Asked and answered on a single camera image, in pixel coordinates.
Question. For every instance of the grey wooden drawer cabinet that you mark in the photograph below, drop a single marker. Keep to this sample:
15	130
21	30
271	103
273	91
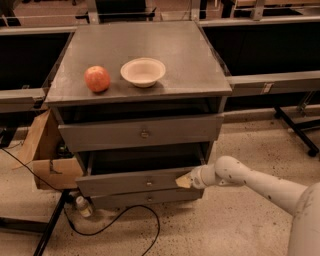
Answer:
194	83

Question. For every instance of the brown cardboard box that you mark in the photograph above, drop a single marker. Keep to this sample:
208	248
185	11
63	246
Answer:
40	149

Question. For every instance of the grey rail right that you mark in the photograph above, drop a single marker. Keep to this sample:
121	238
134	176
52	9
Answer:
276	83

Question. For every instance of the grey rail left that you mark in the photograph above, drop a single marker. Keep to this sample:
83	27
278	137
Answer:
21	100

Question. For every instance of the black metal stand leg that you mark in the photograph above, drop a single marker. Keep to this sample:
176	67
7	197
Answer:
49	228

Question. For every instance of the small white bottle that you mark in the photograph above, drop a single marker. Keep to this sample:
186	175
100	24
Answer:
84	207

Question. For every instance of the red apple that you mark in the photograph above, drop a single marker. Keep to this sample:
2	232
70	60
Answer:
97	79

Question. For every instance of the grey rail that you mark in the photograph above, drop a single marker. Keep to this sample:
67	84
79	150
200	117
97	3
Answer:
21	100
276	83

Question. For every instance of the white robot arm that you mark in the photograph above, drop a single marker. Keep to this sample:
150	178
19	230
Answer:
300	201

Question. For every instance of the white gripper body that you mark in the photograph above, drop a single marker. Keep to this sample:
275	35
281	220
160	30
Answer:
199	179

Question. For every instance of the white paper bowl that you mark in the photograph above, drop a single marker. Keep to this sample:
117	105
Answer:
143	72

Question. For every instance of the grey top drawer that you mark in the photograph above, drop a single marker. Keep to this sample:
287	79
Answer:
132	133

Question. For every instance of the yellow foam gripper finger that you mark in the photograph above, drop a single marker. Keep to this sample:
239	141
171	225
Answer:
184	181

